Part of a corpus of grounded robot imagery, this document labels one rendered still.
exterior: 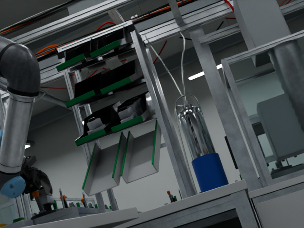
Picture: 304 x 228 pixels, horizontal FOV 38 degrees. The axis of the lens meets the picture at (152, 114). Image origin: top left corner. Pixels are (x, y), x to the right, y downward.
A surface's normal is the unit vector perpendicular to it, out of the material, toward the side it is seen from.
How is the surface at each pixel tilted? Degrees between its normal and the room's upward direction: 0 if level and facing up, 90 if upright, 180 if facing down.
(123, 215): 90
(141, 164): 45
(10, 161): 129
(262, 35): 90
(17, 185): 134
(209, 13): 90
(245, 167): 90
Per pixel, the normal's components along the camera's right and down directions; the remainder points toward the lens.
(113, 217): 0.73, -0.40
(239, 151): -0.22, -0.22
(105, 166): -0.47, -0.77
